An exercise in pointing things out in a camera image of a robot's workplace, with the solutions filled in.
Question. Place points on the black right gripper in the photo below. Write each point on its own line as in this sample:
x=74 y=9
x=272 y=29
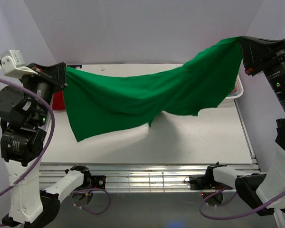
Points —
x=257 y=53

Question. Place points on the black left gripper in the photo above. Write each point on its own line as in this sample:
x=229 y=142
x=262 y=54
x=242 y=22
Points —
x=55 y=74

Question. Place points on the green t shirt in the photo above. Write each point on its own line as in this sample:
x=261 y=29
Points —
x=97 y=104

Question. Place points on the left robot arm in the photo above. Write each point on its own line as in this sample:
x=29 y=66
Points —
x=24 y=110

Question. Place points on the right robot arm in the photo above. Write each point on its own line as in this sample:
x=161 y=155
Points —
x=263 y=192

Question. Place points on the blue label sticker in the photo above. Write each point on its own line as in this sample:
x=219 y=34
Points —
x=75 y=66

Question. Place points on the folded red t shirt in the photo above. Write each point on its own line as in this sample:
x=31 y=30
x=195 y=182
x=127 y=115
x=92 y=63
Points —
x=58 y=102

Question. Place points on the white perforated plastic basket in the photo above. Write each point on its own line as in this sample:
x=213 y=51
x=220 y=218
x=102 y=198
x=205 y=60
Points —
x=236 y=92

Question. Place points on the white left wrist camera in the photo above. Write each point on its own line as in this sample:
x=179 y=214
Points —
x=12 y=63

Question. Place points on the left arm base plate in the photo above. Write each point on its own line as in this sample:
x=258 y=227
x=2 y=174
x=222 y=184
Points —
x=97 y=181

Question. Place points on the aluminium rail frame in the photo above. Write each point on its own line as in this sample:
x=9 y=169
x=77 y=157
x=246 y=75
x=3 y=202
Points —
x=157 y=158

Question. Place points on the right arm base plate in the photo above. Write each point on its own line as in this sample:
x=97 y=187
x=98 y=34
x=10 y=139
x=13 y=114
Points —
x=204 y=183

